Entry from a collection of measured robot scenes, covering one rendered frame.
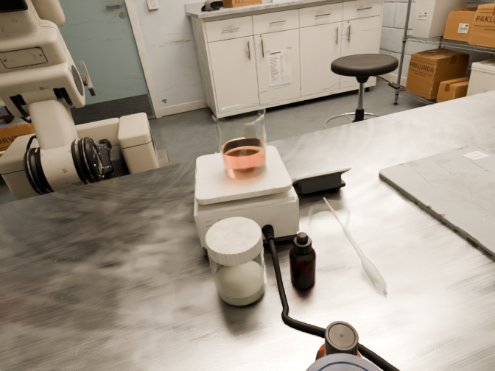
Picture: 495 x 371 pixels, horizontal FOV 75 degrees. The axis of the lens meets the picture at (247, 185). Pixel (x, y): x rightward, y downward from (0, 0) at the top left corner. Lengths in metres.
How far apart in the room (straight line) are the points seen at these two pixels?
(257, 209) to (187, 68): 3.08
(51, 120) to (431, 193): 1.11
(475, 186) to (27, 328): 0.61
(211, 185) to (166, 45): 3.01
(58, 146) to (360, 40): 2.78
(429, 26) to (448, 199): 2.47
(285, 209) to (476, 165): 0.35
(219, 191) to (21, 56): 0.97
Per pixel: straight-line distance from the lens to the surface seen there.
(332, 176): 0.52
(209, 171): 0.44
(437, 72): 2.95
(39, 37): 1.24
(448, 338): 0.38
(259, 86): 3.01
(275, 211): 0.40
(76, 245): 0.54
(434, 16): 2.95
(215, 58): 2.86
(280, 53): 3.03
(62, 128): 1.25
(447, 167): 0.62
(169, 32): 3.37
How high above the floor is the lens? 1.05
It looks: 32 degrees down
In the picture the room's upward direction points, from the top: 7 degrees counter-clockwise
